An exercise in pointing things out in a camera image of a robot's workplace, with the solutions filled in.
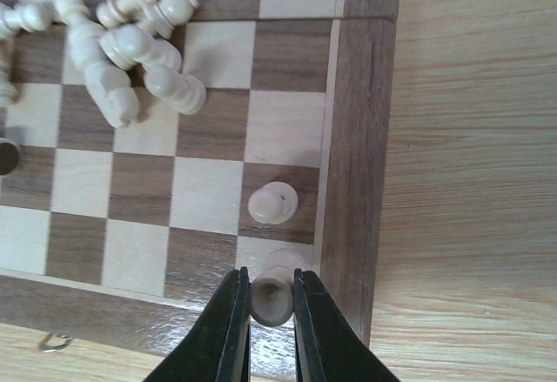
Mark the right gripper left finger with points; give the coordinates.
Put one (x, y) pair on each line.
(217, 348)

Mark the wooden chess board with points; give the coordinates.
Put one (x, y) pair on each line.
(121, 236)

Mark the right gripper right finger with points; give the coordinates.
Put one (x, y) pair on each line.
(327, 349)

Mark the white rook piece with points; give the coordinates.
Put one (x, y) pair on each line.
(271, 292)

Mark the white pawn on board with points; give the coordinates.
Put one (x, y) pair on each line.
(274, 203)

